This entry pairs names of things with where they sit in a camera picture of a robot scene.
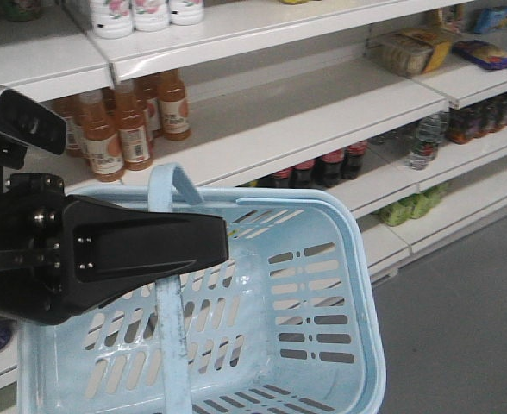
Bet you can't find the clear cookie box yellow label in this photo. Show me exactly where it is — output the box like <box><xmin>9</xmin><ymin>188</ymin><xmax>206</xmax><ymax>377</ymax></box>
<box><xmin>373</xmin><ymin>28</ymin><xmax>453</xmax><ymax>78</ymax></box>

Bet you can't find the light blue plastic basket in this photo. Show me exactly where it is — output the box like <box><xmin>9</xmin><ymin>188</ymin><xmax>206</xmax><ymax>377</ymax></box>
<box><xmin>17</xmin><ymin>164</ymin><xmax>386</xmax><ymax>413</ymax></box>

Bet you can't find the water bottle green label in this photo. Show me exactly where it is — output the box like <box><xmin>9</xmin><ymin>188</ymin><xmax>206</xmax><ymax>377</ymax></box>
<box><xmin>408</xmin><ymin>111</ymin><xmax>449</xmax><ymax>171</ymax></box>

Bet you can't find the orange C100 bottle front-left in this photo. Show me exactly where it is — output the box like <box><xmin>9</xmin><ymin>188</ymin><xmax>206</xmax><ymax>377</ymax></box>
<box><xmin>78</xmin><ymin>90</ymin><xmax>124</xmax><ymax>182</ymax></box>

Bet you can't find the orange C100 bottle back-right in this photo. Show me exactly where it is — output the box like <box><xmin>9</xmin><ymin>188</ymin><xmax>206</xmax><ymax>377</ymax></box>
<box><xmin>158</xmin><ymin>69</ymin><xmax>191</xmax><ymax>141</ymax></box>

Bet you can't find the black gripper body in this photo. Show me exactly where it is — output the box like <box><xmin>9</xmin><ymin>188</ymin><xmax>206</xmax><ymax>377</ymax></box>
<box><xmin>0</xmin><ymin>172</ymin><xmax>69</xmax><ymax>325</ymax></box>

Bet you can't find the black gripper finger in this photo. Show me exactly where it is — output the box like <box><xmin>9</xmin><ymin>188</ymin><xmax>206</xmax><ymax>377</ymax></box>
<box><xmin>59</xmin><ymin>196</ymin><xmax>229</xmax><ymax>317</ymax></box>

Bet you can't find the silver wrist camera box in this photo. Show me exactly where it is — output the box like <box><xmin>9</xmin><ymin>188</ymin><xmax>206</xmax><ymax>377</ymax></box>
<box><xmin>0</xmin><ymin>85</ymin><xmax>67</xmax><ymax>155</ymax></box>

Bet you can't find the white metal shelving unit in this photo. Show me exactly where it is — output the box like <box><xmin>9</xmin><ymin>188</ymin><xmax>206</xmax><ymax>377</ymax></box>
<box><xmin>0</xmin><ymin>1</ymin><xmax>507</xmax><ymax>413</ymax></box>

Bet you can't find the orange C100 bottle front-right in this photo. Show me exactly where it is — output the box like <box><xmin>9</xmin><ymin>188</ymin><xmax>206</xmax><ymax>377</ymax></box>
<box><xmin>114</xmin><ymin>80</ymin><xmax>153</xmax><ymax>171</ymax></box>

